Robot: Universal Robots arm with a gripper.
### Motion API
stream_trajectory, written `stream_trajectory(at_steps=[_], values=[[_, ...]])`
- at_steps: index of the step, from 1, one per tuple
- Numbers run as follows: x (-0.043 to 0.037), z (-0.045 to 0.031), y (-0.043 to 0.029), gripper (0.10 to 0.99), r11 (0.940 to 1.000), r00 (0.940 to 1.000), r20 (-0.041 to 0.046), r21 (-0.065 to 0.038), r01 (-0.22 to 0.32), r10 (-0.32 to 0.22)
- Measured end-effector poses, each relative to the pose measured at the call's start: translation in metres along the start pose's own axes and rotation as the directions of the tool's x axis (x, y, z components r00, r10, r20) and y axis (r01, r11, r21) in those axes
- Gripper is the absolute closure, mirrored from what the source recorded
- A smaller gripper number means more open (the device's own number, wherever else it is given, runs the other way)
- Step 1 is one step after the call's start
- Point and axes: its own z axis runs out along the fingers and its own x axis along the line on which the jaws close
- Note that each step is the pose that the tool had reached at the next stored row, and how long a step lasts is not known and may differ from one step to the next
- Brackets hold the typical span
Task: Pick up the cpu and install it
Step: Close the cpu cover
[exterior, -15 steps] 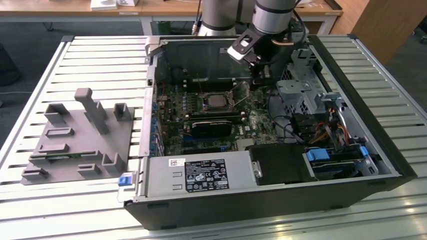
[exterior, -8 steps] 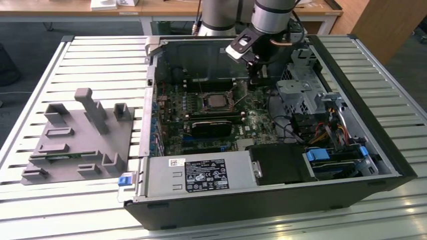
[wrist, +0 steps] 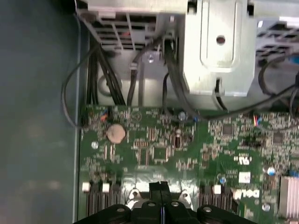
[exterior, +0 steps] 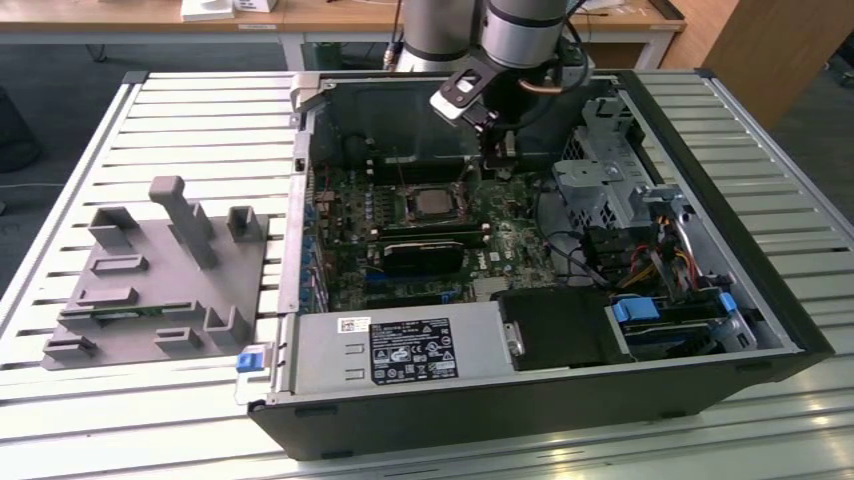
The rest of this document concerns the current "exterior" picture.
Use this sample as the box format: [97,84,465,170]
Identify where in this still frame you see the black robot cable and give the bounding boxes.
[549,0,596,96]

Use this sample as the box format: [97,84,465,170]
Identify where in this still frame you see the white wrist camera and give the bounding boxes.
[428,69,500,124]

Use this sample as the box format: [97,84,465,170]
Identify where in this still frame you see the black PC case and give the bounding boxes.
[245,68,839,461]

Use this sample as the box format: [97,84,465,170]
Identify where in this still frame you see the silver power supply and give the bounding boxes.
[292,309,515,396]

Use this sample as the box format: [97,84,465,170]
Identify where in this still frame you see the wooden cabinet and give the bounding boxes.
[699,0,854,131]

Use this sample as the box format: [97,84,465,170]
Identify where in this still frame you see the black plastic shroud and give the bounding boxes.
[496,287,635,371]

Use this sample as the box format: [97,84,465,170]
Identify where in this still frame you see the black graphics card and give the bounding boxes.
[376,240,465,279]

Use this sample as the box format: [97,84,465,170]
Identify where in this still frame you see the green RAM stick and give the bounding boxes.
[92,306,165,319]

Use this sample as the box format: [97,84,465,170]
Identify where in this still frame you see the hard disk in blue carrier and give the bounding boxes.
[610,292,739,361]

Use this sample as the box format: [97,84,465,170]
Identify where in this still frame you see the green motherboard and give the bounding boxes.
[303,159,568,314]

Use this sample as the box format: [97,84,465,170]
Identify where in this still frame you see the plain white box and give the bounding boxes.
[180,0,239,22]

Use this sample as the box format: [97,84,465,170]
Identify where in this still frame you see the red data cable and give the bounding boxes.
[630,243,702,291]

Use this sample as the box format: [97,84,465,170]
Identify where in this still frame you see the CPU socket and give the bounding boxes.
[392,182,472,226]

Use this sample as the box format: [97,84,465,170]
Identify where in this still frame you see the metal socket cover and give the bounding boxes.
[397,183,469,225]

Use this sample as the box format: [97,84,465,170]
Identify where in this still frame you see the yellow power wires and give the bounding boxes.
[616,212,692,291]

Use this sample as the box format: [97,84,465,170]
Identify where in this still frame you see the silver finned heatsink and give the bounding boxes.
[472,279,509,302]

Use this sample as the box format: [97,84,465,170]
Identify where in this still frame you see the black RAM slot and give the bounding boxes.
[371,161,465,170]
[372,174,465,184]
[371,155,465,164]
[372,168,465,177]

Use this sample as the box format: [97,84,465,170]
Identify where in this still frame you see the thick black cable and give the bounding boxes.
[545,229,614,290]

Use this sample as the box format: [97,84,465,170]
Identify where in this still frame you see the silver drive cage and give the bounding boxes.
[549,97,688,231]

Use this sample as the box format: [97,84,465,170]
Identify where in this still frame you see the wooden desk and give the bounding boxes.
[0,0,688,71]

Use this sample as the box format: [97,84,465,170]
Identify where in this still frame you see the grey parts rack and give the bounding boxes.
[40,174,272,371]

